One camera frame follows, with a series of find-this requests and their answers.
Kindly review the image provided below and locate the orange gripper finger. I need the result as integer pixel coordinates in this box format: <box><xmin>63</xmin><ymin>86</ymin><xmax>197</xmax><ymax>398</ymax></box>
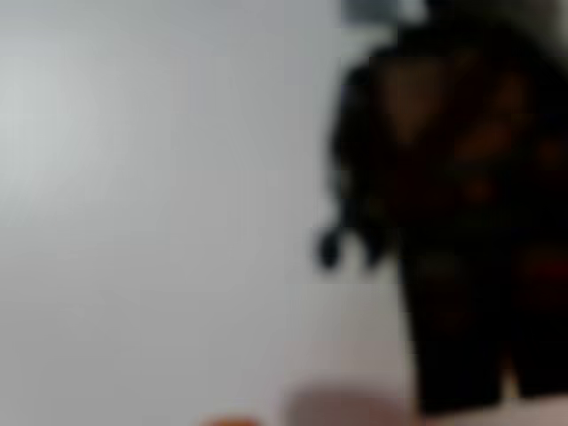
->
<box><xmin>194</xmin><ymin>414</ymin><xmax>267</xmax><ymax>426</ymax></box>

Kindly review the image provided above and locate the small dark toy object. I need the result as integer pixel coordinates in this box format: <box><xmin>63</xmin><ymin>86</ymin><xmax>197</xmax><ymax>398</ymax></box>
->
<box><xmin>310</xmin><ymin>0</ymin><xmax>568</xmax><ymax>418</ymax></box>

